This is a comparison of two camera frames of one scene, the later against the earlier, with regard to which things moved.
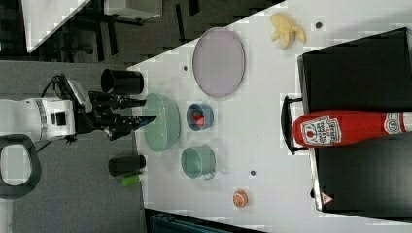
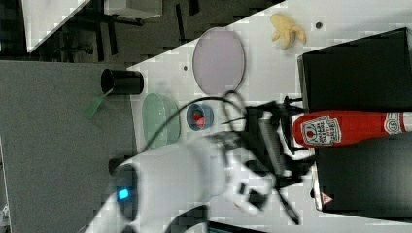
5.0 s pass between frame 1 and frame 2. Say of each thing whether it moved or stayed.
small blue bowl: stayed
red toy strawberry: stayed
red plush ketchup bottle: stayed
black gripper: moved
